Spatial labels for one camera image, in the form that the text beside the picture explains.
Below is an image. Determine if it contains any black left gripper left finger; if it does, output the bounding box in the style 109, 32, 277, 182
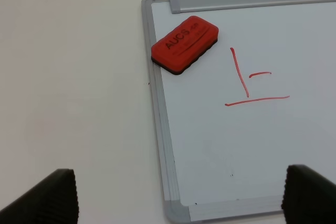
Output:
1, 168, 78, 223

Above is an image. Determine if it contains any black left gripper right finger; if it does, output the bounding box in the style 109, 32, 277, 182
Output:
281, 165, 335, 224

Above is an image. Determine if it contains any red whiteboard eraser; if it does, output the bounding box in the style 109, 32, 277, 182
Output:
151, 16, 219, 75

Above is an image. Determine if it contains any aluminium framed whiteboard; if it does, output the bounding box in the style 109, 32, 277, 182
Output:
142, 0, 335, 223

